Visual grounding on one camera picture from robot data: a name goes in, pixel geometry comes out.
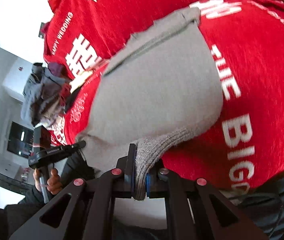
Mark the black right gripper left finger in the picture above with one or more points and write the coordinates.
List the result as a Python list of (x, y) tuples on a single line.
[(84, 209)]

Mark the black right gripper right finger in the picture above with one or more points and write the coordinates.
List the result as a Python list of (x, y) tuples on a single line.
[(197, 210)]

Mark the grey knit sweater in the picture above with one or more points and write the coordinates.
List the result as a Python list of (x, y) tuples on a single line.
[(160, 90)]

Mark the dark jacket left forearm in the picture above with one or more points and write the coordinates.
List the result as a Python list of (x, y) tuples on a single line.
[(14, 216)]

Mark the pile of dark clothes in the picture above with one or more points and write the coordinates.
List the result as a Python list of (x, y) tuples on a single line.
[(41, 90)]

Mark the person's left hand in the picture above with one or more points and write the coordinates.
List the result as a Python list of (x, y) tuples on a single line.
[(54, 185)]

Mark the dark monitor screen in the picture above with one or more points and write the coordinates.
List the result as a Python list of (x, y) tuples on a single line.
[(20, 140)]

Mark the person's dark trousers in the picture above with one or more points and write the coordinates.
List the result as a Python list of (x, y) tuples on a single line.
[(264, 206)]

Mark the red wedding bed cover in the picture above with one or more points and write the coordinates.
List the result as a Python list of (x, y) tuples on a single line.
[(245, 147)]

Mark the red wedding pillow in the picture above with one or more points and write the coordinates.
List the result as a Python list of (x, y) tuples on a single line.
[(83, 32)]

